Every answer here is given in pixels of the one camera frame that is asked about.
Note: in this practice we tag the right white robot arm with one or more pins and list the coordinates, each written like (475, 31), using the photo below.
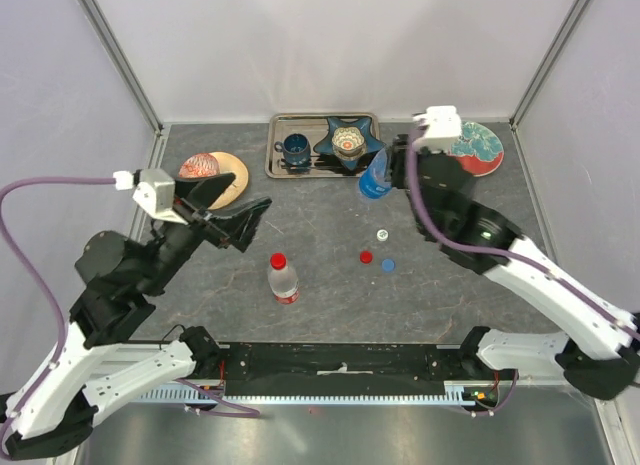
(596, 349)

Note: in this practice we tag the blue bottle cap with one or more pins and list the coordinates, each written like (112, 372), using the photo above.
(388, 265)

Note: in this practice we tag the red cap water bottle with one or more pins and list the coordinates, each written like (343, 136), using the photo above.
(283, 279)

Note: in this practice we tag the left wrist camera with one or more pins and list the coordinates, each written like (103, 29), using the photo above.
(153, 191)

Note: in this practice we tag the blue teacup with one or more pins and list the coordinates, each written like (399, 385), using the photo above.
(295, 149)

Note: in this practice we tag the blue star-shaped dish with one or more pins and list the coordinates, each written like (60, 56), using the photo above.
(364, 123)

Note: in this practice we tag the red teal floral plate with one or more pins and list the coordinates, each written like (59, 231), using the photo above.
(478, 149)

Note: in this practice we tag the metal tray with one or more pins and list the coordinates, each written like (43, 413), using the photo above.
(314, 128)

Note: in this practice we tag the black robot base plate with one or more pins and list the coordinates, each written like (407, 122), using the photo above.
(343, 369)

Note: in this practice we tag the small patterned bowl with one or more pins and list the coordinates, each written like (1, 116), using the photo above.
(348, 143)

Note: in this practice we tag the tan wooden plate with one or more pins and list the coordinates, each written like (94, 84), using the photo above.
(231, 164)

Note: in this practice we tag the red bottle cap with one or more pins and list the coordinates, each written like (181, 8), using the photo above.
(366, 257)

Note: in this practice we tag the slotted cable duct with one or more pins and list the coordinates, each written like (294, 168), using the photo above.
(452, 395)

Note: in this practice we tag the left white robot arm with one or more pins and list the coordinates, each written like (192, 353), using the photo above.
(63, 401)

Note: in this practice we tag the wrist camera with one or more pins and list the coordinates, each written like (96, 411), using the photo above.
(436, 129)
(153, 191)

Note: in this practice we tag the red patterned bowl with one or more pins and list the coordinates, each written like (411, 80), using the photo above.
(201, 165)

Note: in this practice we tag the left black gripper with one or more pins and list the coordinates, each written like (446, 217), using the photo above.
(240, 220)

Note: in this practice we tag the blue cap water bottle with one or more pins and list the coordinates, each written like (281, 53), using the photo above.
(373, 184)

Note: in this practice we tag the white tea bottle cap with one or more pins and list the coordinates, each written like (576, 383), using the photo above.
(382, 235)

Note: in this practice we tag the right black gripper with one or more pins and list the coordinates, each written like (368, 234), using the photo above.
(398, 159)

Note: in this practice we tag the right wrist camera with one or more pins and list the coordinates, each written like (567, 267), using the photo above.
(436, 129)

